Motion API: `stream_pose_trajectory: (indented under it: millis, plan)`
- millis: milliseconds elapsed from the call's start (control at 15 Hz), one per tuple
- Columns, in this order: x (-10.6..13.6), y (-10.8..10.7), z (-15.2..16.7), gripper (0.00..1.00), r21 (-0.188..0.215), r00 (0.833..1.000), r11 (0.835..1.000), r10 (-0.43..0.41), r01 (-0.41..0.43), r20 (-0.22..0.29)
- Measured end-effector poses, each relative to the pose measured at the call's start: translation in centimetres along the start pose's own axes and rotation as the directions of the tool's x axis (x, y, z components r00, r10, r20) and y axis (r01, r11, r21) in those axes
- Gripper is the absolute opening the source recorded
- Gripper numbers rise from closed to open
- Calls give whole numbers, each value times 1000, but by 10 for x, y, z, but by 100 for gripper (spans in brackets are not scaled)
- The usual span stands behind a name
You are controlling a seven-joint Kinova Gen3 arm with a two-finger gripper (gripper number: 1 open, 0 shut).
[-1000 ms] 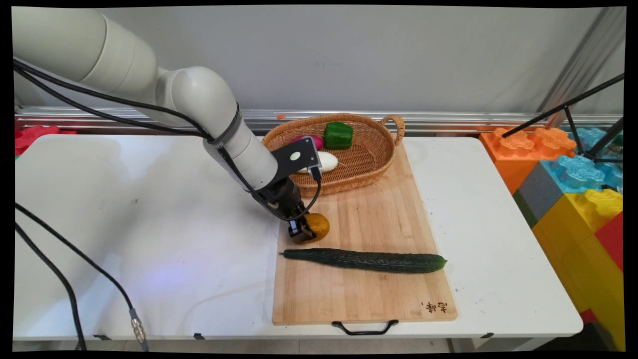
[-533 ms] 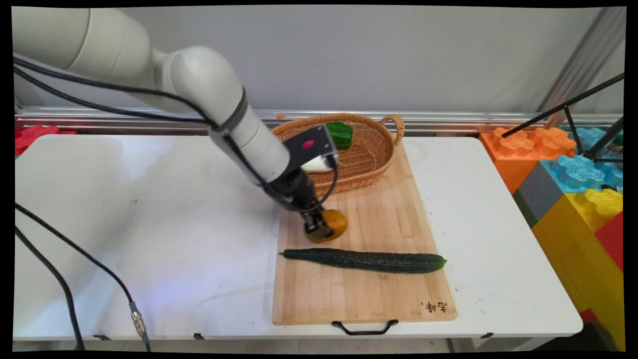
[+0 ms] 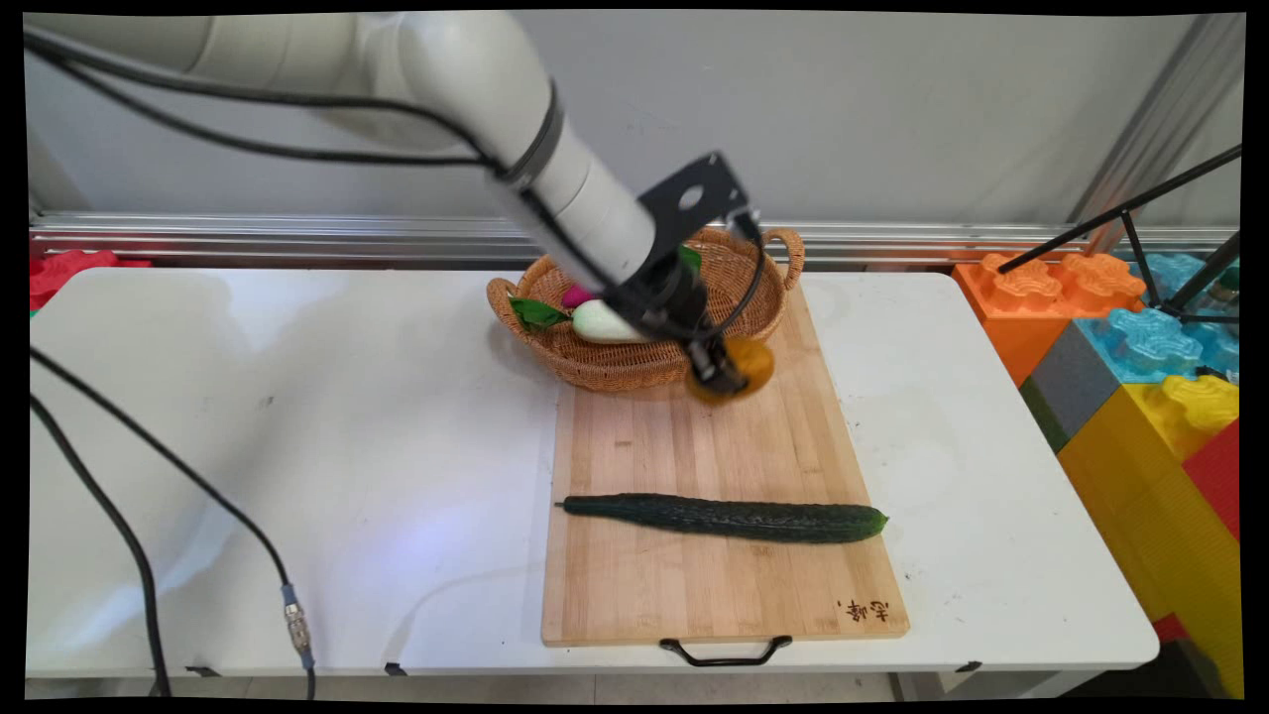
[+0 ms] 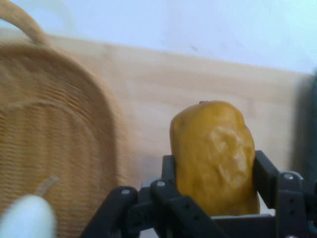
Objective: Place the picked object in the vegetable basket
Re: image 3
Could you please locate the big red toy block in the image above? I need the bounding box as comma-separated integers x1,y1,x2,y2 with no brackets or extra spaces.
1182,421,1241,541

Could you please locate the big yellow toy block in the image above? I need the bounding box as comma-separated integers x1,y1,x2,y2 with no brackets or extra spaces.
1059,375,1245,695

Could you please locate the big orange toy block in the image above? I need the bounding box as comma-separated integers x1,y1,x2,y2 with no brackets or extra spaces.
954,251,1149,388

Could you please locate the big grey toy block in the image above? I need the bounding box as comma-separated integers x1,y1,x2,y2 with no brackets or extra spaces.
1021,319,1123,453

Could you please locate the brown potato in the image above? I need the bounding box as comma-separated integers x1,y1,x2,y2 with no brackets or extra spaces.
687,335,776,407

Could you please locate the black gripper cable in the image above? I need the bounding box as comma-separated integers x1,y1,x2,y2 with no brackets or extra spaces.
25,45,616,289

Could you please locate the wooden cutting board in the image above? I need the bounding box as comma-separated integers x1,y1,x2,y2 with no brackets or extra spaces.
540,283,911,648

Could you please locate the thick black cable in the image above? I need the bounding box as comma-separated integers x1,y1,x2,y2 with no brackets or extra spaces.
28,395,173,698

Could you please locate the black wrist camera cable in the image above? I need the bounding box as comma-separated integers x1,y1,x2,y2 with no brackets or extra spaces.
25,30,769,343

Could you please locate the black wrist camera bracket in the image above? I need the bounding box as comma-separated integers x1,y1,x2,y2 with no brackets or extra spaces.
637,151,760,261

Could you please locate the black tripod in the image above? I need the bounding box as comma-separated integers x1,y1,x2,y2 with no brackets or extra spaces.
996,144,1242,324

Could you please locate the horizontal aluminium rail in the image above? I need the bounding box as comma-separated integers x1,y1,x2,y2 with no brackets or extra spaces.
30,211,1240,269

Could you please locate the dark green cucumber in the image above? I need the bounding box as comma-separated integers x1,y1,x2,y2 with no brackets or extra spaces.
555,493,890,544

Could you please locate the white radish with leaf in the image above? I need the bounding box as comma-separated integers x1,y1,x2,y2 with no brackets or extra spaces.
508,296,653,345

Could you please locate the black cable with metal connector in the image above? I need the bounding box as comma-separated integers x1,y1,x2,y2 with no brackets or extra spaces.
28,345,318,700

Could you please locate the woven wicker basket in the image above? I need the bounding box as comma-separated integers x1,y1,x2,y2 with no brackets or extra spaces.
486,226,806,393

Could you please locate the big blue toy block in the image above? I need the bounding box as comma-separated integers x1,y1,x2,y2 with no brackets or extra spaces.
1076,253,1240,384

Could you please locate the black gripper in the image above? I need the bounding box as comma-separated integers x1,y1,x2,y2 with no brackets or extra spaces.
605,259,750,392

